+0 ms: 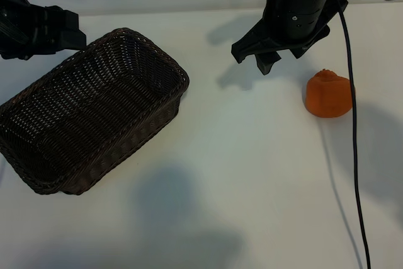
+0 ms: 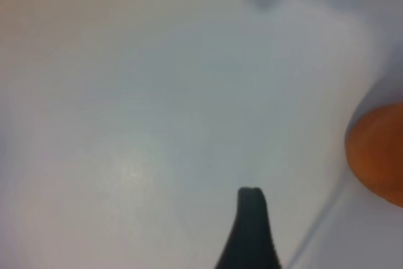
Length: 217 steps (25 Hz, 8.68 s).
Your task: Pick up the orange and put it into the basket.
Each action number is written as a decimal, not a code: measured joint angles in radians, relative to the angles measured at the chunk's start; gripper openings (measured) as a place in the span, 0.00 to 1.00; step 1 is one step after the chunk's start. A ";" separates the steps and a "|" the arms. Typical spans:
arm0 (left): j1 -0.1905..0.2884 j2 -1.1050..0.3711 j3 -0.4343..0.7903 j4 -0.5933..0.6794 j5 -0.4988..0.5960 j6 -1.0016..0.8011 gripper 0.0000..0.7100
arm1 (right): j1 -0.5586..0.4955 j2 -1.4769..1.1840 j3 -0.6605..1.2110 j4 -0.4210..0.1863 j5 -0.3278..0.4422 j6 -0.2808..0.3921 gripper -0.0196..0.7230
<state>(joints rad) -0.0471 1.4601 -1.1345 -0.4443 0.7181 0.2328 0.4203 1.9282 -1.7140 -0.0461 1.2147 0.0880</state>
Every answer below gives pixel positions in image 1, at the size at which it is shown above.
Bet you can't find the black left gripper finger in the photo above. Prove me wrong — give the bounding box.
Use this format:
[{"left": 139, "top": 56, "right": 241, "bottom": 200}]
[
  {"left": 61, "top": 28, "right": 88, "bottom": 51},
  {"left": 61, "top": 9, "right": 79, "bottom": 32}
]

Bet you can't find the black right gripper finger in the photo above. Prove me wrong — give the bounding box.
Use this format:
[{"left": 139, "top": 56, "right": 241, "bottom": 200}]
[
  {"left": 231, "top": 20, "right": 278, "bottom": 64},
  {"left": 256, "top": 50, "right": 282, "bottom": 76}
]

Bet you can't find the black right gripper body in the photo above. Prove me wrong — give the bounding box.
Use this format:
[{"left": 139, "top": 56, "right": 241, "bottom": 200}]
[{"left": 263, "top": 0, "right": 349, "bottom": 59}]

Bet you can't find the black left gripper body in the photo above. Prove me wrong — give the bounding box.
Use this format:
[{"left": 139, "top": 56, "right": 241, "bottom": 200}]
[{"left": 0, "top": 0, "right": 63, "bottom": 61}]

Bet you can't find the orange toy fruit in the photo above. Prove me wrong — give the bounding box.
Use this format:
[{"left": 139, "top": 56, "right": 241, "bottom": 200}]
[{"left": 305, "top": 68, "right": 356, "bottom": 119}]

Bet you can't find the dark brown wicker basket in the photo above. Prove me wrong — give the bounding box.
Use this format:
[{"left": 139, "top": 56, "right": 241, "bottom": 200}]
[{"left": 0, "top": 27, "right": 190, "bottom": 196}]

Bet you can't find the black left gripper cable bundle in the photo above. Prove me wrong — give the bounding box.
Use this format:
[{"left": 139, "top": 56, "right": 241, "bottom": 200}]
[{"left": 0, "top": 18, "right": 31, "bottom": 45}]

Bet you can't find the long black hanging cable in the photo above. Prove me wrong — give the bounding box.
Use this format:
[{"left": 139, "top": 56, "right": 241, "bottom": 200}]
[{"left": 329, "top": 0, "right": 372, "bottom": 269}]

